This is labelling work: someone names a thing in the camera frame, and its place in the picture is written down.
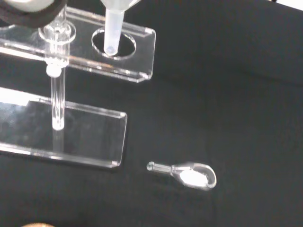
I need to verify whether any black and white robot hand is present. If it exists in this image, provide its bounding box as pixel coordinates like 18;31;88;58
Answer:
0;0;69;29

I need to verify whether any cork ring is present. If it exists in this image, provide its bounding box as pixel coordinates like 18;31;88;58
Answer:
20;222;55;227

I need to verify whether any clear acrylic funnel stand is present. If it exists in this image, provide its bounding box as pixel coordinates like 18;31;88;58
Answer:
0;6;157;169

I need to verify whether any black cloth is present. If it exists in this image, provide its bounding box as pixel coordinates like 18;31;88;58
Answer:
0;0;303;227

